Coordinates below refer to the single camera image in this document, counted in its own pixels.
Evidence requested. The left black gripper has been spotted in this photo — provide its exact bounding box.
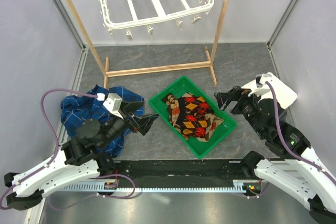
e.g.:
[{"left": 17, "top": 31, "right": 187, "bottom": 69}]
[{"left": 99, "top": 100, "right": 160, "bottom": 150}]

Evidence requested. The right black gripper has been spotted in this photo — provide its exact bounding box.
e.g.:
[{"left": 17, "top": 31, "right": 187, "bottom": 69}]
[{"left": 213, "top": 84, "right": 266, "bottom": 137}]

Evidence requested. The black red argyle sock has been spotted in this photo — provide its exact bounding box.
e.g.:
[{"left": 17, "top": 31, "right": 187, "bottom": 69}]
[
  {"left": 177, "top": 96, "right": 214, "bottom": 122},
  {"left": 174, "top": 113, "right": 214, "bottom": 142}
]

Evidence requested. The brown yellow argyle sock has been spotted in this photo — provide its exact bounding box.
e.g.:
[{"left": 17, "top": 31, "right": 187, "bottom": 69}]
[{"left": 162, "top": 93, "right": 180, "bottom": 126}]

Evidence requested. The tan brown argyle sock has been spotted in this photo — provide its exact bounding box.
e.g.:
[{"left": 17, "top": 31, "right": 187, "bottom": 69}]
[{"left": 181, "top": 92, "right": 195, "bottom": 102}]

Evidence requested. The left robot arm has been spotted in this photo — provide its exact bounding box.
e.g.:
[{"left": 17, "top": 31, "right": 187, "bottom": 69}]
[{"left": 1, "top": 98, "right": 159, "bottom": 210}]

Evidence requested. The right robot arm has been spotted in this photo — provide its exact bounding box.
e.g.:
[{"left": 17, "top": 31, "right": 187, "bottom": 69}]
[{"left": 214, "top": 82, "right": 335, "bottom": 223}]

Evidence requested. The green plastic tray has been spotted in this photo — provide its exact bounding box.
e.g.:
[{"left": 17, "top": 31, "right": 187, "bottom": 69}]
[{"left": 149, "top": 76, "right": 237, "bottom": 158}]

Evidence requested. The wooden clothes rack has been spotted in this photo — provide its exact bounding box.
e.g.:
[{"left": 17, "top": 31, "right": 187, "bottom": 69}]
[{"left": 51, "top": 0, "right": 236, "bottom": 89}]

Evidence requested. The blue plaid shirt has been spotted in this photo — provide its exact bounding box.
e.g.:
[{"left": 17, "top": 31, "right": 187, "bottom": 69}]
[{"left": 60, "top": 85, "right": 144, "bottom": 158}]

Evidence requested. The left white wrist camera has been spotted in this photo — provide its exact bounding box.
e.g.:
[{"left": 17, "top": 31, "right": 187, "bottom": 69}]
[{"left": 97, "top": 93, "right": 123, "bottom": 119}]

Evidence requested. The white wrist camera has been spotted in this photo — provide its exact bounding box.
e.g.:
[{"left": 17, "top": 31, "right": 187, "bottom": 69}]
[
  {"left": 97, "top": 93, "right": 123, "bottom": 119},
  {"left": 248, "top": 72, "right": 275, "bottom": 97}
]

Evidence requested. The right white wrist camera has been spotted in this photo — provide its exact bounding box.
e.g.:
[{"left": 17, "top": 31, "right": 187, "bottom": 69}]
[{"left": 248, "top": 72, "right": 275, "bottom": 97}]

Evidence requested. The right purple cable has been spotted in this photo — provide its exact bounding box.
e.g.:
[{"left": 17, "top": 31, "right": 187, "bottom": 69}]
[{"left": 265, "top": 81, "right": 336, "bottom": 185}]

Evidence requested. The purple cable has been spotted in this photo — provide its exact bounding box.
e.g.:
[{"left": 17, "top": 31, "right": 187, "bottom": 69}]
[
  {"left": 265, "top": 81, "right": 336, "bottom": 185},
  {"left": 0, "top": 89, "right": 99, "bottom": 210}
]

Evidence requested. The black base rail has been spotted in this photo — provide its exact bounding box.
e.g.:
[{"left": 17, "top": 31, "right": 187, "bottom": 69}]
[{"left": 104, "top": 159, "right": 268, "bottom": 196}]

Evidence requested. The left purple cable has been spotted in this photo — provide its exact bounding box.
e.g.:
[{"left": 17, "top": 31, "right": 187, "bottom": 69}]
[{"left": 0, "top": 89, "right": 99, "bottom": 210}]

